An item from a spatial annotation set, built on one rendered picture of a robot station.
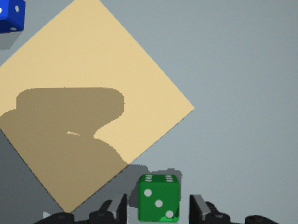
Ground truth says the blue die with white pips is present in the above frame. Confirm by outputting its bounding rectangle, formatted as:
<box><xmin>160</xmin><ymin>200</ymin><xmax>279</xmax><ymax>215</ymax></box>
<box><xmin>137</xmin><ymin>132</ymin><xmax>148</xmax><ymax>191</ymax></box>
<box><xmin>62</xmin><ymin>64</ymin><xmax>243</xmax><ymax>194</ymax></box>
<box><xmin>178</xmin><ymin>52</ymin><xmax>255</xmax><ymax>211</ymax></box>
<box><xmin>0</xmin><ymin>0</ymin><xmax>25</xmax><ymax>33</ymax></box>

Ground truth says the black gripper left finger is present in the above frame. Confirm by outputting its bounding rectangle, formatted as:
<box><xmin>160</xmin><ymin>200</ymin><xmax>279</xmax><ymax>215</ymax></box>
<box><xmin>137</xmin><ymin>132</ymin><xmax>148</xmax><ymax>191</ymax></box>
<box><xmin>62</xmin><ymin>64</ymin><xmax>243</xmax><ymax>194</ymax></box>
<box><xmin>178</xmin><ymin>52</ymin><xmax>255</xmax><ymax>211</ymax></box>
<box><xmin>34</xmin><ymin>193</ymin><xmax>127</xmax><ymax>224</ymax></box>

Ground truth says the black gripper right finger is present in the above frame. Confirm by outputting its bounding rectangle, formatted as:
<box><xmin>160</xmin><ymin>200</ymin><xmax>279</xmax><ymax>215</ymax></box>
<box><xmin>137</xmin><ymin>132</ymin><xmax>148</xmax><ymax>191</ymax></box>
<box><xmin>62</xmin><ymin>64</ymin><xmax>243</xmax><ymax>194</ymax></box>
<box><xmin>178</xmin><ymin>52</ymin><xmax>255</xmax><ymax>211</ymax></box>
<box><xmin>189</xmin><ymin>195</ymin><xmax>278</xmax><ymax>224</ymax></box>

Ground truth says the beige square mat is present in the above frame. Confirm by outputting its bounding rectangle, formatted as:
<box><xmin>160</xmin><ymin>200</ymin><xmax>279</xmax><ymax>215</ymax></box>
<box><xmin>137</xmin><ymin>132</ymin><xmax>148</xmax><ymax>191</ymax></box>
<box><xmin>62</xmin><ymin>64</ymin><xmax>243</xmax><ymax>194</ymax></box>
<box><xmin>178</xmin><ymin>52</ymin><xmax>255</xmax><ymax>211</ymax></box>
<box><xmin>0</xmin><ymin>0</ymin><xmax>194</xmax><ymax>213</ymax></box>

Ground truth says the green die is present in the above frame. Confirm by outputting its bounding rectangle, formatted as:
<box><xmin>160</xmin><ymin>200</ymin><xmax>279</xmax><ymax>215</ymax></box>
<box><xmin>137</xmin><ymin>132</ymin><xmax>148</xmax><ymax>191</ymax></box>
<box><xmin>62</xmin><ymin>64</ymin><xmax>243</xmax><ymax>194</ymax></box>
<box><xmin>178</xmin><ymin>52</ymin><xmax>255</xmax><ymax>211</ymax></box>
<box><xmin>138</xmin><ymin>174</ymin><xmax>180</xmax><ymax>223</ymax></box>

